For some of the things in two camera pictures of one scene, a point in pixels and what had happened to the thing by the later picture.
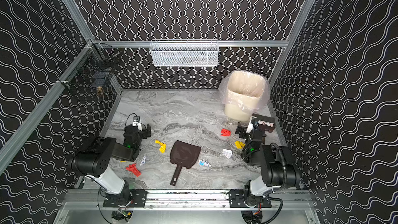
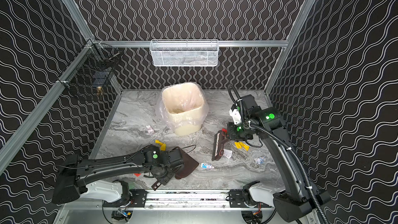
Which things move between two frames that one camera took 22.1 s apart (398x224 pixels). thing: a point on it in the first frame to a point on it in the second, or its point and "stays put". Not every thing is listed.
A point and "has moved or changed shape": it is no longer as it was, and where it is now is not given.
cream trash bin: [244, 90] to [184, 103]
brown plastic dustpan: [183, 154] has moved or changed shape
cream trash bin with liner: [249, 89] to [183, 104]
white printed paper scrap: [227, 153] stays put
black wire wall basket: [95, 65] stays put
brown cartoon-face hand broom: [265, 123] has moved or changed shape
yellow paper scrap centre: [162, 148] stays put
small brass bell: [99, 91] stays put
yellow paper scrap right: [239, 144] stays put
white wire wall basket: [184, 53] stays put
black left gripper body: [144, 131] to [162, 176]
